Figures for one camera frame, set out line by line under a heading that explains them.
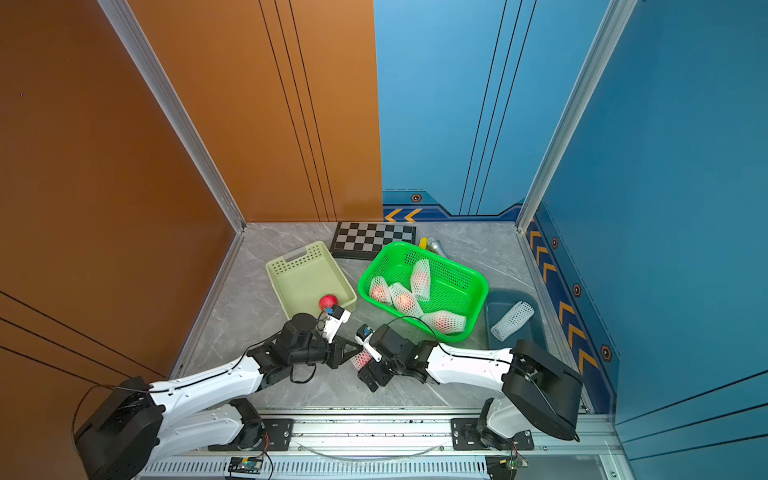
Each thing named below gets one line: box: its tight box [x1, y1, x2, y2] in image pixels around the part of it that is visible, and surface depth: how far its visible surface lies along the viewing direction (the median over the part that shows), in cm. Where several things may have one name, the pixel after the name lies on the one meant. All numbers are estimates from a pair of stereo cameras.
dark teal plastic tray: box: [485, 289, 547, 350], surface depth 91 cm
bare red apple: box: [319, 294, 338, 311], surface depth 95 cm
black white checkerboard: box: [330, 222, 417, 261], surface depth 114 cm
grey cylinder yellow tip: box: [418, 237, 447, 258], surface depth 111 cm
